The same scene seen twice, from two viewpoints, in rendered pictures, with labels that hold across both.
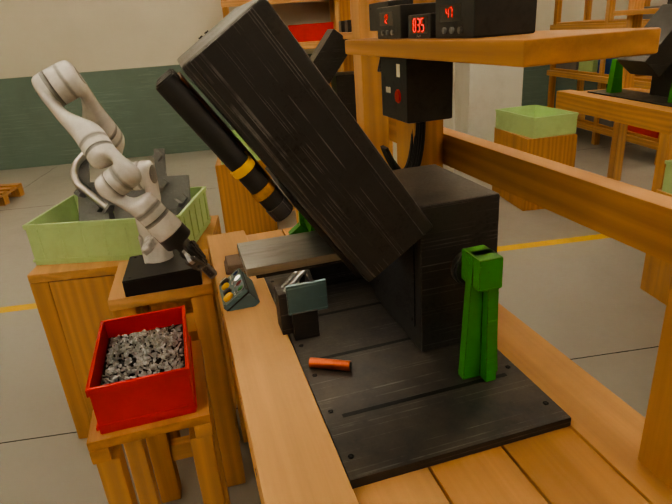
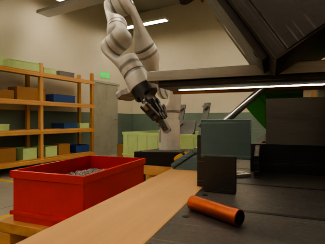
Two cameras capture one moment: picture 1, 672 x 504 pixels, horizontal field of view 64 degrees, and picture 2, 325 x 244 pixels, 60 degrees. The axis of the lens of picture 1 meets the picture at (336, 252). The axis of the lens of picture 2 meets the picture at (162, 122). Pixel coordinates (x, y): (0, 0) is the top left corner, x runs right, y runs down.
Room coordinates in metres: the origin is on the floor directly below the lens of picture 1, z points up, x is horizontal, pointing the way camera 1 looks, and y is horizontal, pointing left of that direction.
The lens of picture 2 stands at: (0.61, -0.15, 1.04)
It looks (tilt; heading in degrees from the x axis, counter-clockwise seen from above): 0 degrees down; 36
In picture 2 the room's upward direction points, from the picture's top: straight up
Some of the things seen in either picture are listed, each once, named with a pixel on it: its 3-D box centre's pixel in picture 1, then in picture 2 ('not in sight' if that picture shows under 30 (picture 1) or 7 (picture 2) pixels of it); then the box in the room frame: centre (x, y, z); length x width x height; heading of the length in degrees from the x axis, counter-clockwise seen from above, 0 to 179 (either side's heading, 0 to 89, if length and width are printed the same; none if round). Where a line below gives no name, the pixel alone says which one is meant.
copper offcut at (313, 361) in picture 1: (330, 364); (214, 209); (0.98, 0.03, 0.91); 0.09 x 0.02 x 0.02; 74
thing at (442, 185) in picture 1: (427, 251); not in sight; (1.18, -0.22, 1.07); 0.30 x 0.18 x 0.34; 15
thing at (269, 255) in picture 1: (327, 246); (258, 80); (1.15, 0.02, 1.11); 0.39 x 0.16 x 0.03; 105
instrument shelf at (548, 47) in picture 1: (455, 44); not in sight; (1.32, -0.31, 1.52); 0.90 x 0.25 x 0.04; 15
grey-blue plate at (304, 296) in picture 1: (308, 309); (225, 155); (1.12, 0.07, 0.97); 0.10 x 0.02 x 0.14; 105
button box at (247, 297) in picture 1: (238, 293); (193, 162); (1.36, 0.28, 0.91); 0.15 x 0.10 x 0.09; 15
